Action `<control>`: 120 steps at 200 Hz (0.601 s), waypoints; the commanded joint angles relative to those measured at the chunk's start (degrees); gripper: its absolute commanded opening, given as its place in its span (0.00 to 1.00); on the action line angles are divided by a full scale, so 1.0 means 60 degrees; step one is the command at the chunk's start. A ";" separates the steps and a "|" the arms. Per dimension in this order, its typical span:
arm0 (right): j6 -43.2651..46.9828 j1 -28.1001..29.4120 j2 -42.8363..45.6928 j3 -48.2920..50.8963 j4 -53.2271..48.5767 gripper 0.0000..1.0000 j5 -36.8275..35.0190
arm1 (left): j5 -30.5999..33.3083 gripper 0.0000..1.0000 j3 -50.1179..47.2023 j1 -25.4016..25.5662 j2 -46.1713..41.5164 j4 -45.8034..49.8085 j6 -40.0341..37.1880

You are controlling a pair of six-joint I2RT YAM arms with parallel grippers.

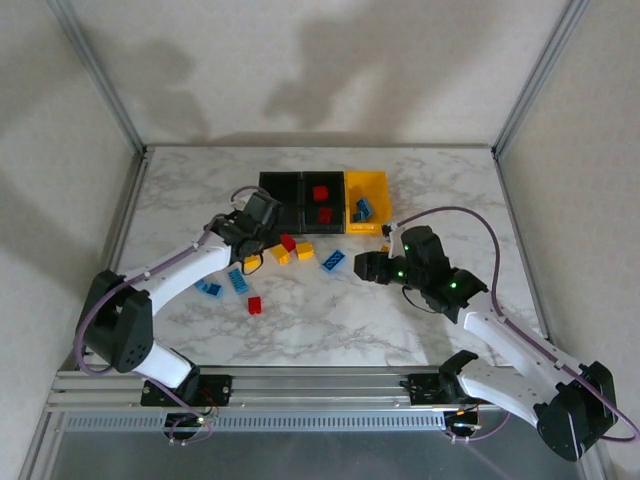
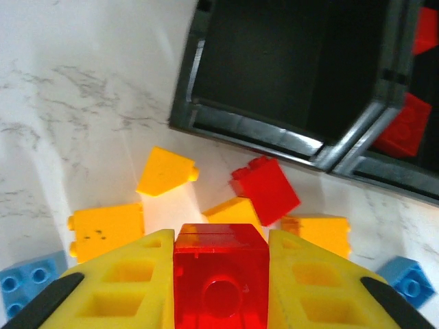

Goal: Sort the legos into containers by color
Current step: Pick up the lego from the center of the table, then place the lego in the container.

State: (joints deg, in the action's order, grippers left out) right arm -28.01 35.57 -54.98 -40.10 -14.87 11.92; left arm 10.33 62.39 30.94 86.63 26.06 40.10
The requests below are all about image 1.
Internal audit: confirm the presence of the black plastic storage bin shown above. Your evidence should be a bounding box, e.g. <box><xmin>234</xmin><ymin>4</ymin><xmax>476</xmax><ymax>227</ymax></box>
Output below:
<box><xmin>257</xmin><ymin>171</ymin><xmax>307</xmax><ymax>236</ymax></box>
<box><xmin>302</xmin><ymin>171</ymin><xmax>349</xmax><ymax>236</ymax></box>

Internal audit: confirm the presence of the yellow plastic storage bin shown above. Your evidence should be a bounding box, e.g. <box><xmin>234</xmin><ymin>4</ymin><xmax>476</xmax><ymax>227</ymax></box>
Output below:
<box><xmin>344</xmin><ymin>170</ymin><xmax>394</xmax><ymax>236</ymax></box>

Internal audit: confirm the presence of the black controller board with lights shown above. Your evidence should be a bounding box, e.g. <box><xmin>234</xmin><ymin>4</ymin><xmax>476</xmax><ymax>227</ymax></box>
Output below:
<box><xmin>164</xmin><ymin>412</ymin><xmax>214</xmax><ymax>441</ymax></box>
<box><xmin>443</xmin><ymin>407</ymin><xmax>485</xmax><ymax>442</ymax></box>

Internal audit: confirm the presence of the grey translucent lower panel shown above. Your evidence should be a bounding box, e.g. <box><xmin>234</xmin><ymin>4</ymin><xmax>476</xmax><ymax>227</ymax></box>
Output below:
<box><xmin>29</xmin><ymin>428</ymin><xmax>609</xmax><ymax>480</ymax></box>

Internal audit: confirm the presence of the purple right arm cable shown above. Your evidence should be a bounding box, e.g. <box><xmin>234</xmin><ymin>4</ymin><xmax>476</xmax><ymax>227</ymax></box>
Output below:
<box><xmin>392</xmin><ymin>206</ymin><xmax>640</xmax><ymax>446</ymax></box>

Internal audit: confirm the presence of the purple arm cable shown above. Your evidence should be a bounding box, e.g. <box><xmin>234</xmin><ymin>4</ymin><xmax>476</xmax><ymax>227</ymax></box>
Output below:
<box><xmin>74</xmin><ymin>185</ymin><xmax>264</xmax><ymax>446</ymax></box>
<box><xmin>392</xmin><ymin>206</ymin><xmax>640</xmax><ymax>446</ymax></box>

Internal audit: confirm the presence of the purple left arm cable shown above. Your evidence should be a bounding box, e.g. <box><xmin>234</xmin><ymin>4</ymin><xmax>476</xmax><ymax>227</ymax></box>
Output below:
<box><xmin>74</xmin><ymin>185</ymin><xmax>264</xmax><ymax>446</ymax></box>

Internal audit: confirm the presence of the aluminium table back rail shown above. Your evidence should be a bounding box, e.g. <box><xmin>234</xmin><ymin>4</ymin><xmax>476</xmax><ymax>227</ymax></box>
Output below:
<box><xmin>143</xmin><ymin>143</ymin><xmax>496</xmax><ymax>150</ymax></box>

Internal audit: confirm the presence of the aluminium table side rail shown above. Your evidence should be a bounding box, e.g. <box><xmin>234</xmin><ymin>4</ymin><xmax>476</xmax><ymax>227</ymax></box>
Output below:
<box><xmin>74</xmin><ymin>147</ymin><xmax>155</xmax><ymax>369</ymax></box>
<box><xmin>493</xmin><ymin>148</ymin><xmax>565</xmax><ymax>371</ymax></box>

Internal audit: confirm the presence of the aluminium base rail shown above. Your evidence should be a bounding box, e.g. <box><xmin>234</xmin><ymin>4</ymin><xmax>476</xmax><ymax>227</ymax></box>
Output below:
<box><xmin>44</xmin><ymin>366</ymin><xmax>596</xmax><ymax>415</ymax></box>

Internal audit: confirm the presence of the grey slotted cable duct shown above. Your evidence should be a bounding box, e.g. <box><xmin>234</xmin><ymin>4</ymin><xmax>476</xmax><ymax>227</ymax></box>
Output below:
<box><xmin>58</xmin><ymin>412</ymin><xmax>447</xmax><ymax>432</ymax></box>

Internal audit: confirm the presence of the aluminium frame post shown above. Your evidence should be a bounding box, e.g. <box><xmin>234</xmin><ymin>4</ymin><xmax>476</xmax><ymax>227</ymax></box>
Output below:
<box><xmin>46</xmin><ymin>0</ymin><xmax>150</xmax><ymax>155</ymax></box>
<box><xmin>491</xmin><ymin>0</ymin><xmax>592</xmax><ymax>157</ymax></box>

